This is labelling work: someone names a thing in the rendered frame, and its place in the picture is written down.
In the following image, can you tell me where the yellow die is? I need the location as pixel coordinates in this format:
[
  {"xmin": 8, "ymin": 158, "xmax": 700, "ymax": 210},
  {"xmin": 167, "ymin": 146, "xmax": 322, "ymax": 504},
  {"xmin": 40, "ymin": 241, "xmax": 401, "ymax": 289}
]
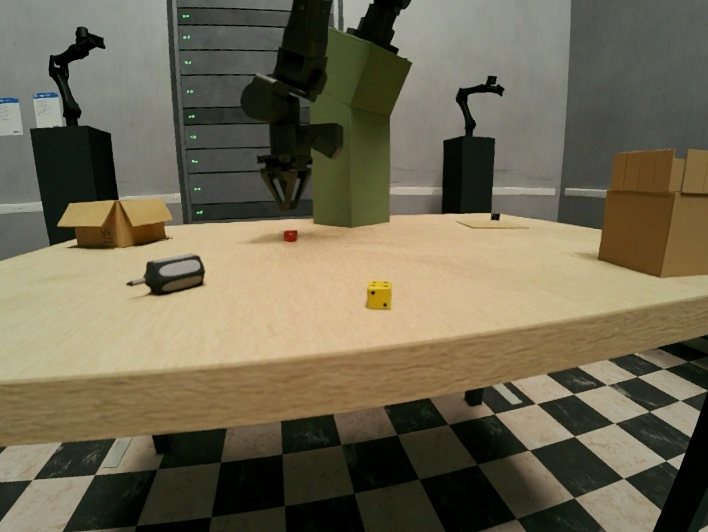
[{"xmin": 367, "ymin": 281, "xmax": 392, "ymax": 310}]

